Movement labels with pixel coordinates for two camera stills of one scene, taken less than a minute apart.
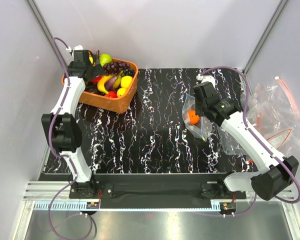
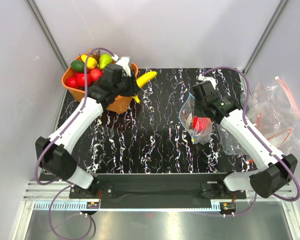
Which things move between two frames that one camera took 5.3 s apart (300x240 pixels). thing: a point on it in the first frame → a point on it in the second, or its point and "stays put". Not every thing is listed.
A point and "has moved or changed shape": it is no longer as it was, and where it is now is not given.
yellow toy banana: (101, 83) has moved or changed shape
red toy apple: (95, 80) → (201, 124)
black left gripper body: (96, 70) → (127, 87)
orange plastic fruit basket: (121, 104) stays put
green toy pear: (105, 58) stays put
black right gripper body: (199, 108) stays put
